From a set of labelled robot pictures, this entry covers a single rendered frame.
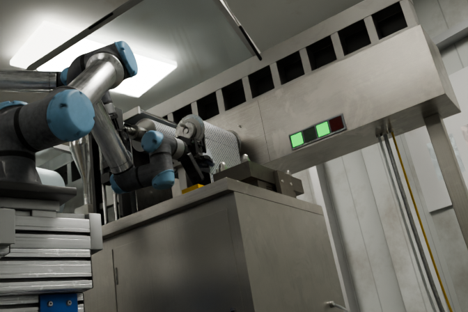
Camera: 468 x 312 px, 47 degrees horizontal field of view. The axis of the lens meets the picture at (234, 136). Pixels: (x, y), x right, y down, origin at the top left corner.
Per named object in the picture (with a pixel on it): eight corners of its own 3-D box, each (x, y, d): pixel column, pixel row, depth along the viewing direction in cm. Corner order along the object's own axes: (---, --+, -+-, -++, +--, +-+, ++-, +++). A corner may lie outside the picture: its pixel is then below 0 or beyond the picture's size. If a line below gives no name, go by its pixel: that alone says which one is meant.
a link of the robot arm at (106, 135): (44, 70, 165) (114, 203, 183) (75, 59, 162) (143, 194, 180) (60, 59, 175) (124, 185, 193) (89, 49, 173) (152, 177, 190)
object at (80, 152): (69, 267, 242) (63, 150, 264) (93, 269, 253) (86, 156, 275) (90, 260, 236) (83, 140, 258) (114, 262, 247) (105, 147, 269)
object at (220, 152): (211, 182, 204) (203, 137, 211) (245, 191, 223) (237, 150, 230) (212, 182, 204) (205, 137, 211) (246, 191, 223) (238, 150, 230)
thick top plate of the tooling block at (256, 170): (214, 189, 197) (212, 174, 199) (271, 205, 228) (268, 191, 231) (251, 176, 189) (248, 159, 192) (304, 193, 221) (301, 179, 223)
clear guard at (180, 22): (33, 69, 279) (33, 68, 279) (99, 136, 301) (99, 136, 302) (191, -33, 229) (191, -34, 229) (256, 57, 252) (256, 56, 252)
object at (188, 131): (180, 143, 213) (177, 127, 217) (184, 144, 215) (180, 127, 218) (195, 134, 210) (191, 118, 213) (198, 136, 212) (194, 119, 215)
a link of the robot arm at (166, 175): (150, 194, 185) (146, 164, 189) (180, 186, 182) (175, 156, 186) (138, 189, 178) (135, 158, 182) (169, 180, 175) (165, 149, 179)
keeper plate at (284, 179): (278, 199, 200) (272, 171, 204) (291, 203, 208) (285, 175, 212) (284, 197, 199) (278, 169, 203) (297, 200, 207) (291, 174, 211)
